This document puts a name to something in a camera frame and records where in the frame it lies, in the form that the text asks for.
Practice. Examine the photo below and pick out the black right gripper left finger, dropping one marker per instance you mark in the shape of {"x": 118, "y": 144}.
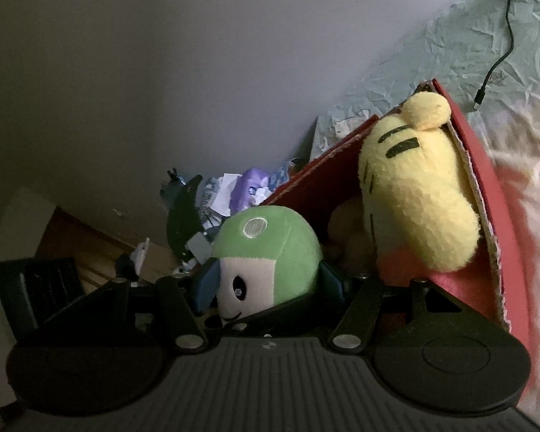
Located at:
{"x": 194, "y": 298}

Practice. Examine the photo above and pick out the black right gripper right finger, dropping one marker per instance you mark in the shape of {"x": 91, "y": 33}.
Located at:
{"x": 350, "y": 307}

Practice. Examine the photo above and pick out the green round plush toy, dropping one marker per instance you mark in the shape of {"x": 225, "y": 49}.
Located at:
{"x": 268, "y": 255}

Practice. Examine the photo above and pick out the dark green plastic object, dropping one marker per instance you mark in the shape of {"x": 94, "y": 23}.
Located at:
{"x": 183, "y": 219}

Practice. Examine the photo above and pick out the red cardboard box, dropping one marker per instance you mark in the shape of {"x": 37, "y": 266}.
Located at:
{"x": 494, "y": 283}

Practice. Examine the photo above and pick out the yellow tiger plush toy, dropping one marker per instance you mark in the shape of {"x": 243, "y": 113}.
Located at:
{"x": 415, "y": 191}

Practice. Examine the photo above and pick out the purple white packet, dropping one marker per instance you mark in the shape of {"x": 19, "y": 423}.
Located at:
{"x": 251, "y": 189}

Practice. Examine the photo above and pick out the pale green bed sheet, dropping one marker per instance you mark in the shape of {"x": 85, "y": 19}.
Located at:
{"x": 486, "y": 53}

